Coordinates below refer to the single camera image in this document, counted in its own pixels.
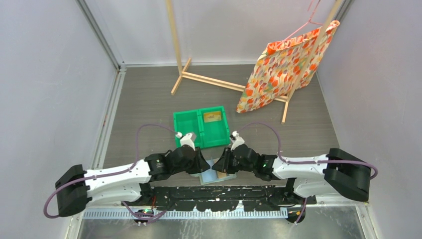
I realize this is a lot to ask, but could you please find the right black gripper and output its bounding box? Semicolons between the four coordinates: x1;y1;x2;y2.
212;147;256;174

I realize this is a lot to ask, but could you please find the sage green card holder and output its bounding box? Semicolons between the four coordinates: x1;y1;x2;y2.
199;169;237;185

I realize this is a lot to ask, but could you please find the green plastic double bin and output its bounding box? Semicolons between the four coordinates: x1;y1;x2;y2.
173;106;230;149

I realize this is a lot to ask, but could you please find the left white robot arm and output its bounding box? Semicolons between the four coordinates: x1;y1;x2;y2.
54;145;210;217

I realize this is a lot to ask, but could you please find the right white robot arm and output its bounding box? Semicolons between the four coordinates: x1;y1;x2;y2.
212;144;376;205

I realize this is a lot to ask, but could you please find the wooden clothes rack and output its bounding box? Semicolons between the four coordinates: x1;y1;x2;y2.
165;0;344;124

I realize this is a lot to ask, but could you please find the floral orange fabric bag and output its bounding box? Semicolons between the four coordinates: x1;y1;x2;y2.
236;28;321;113

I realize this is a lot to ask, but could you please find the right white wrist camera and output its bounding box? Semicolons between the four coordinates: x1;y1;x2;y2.
230;130;245;151

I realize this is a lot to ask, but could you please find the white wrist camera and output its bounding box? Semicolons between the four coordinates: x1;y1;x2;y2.
180;132;197;150
230;130;245;151

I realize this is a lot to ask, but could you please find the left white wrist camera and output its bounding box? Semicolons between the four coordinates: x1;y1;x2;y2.
180;132;197;150

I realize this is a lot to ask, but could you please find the aluminium rail with slots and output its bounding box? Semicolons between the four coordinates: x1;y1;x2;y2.
82;207;288;220

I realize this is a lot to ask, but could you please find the pink wire hanger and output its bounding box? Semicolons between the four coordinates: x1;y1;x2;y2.
284;0;323;40

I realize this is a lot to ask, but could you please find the aluminium corner frame post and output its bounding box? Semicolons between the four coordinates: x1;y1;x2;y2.
76;0;126;71

